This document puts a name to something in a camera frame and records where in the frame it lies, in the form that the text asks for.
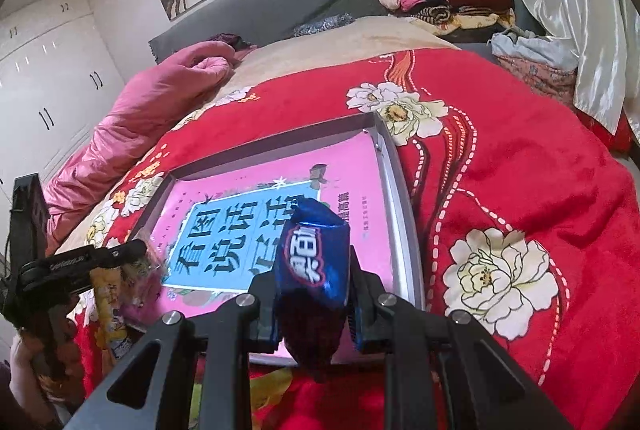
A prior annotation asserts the yellow snack stick packet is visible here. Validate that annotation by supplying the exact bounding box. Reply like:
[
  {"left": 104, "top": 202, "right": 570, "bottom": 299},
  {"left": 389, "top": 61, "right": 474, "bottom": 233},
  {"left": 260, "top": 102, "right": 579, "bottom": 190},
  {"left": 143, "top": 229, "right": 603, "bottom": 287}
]
[{"left": 90, "top": 268, "right": 132, "bottom": 361}]

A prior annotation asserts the blue snack packet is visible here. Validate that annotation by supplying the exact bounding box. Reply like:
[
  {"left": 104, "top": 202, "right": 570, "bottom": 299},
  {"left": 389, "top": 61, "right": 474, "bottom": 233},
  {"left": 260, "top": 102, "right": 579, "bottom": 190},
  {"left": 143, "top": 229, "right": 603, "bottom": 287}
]
[{"left": 273, "top": 198, "right": 350, "bottom": 382}]

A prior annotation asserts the clear biscuit packet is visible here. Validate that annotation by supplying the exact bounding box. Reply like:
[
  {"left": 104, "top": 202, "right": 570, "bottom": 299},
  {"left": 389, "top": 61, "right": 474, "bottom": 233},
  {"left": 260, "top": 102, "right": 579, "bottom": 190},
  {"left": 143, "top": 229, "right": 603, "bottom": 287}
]
[{"left": 119, "top": 232, "right": 166, "bottom": 332}]

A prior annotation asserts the pink picture book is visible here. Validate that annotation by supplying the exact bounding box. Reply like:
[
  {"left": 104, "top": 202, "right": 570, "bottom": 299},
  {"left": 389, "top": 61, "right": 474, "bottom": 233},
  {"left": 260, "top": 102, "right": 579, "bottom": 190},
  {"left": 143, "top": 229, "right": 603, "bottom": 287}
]
[{"left": 143, "top": 131, "right": 396, "bottom": 322}]

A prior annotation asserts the grey shallow cardboard box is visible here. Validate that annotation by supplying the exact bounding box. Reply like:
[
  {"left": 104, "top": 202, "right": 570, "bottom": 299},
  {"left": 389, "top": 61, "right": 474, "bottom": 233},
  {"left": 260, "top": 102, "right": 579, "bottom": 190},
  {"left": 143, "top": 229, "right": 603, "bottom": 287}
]
[{"left": 121, "top": 111, "right": 426, "bottom": 367}]

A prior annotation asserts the pink quilt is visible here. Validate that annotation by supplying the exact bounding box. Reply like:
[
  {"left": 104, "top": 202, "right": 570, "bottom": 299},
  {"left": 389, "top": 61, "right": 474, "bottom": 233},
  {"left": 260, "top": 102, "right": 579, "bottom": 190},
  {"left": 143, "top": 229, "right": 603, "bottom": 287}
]
[{"left": 43, "top": 40, "right": 238, "bottom": 255}]

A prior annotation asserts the red floral blanket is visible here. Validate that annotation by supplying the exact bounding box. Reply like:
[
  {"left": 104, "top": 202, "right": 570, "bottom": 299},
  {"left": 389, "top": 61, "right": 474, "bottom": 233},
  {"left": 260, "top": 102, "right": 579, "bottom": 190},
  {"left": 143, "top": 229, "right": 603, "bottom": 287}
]
[{"left": 87, "top": 48, "right": 639, "bottom": 429}]

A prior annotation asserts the white wardrobe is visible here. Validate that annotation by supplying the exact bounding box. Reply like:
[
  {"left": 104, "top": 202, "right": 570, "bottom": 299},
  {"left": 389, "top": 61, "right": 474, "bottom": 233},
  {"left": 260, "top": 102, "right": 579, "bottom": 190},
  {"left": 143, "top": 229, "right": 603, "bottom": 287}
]
[{"left": 0, "top": 0, "right": 124, "bottom": 195}]

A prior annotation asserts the beige bed sheet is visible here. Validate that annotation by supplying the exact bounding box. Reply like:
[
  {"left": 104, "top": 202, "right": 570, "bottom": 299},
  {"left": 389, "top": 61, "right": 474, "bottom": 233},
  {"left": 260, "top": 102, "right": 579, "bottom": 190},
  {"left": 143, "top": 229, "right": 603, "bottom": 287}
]
[{"left": 60, "top": 16, "right": 450, "bottom": 247}]

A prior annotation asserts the grey and floral clothes heap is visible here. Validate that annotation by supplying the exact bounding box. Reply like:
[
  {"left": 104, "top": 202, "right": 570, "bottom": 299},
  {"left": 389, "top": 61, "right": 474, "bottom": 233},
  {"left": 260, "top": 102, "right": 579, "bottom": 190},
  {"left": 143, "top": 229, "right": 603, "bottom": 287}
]
[{"left": 488, "top": 26, "right": 578, "bottom": 108}]

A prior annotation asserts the grey headboard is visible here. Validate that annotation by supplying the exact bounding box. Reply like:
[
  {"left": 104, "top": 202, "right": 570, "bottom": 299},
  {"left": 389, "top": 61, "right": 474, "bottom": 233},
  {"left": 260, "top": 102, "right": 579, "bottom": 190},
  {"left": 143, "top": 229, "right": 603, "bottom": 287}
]
[{"left": 149, "top": 0, "right": 385, "bottom": 63}]

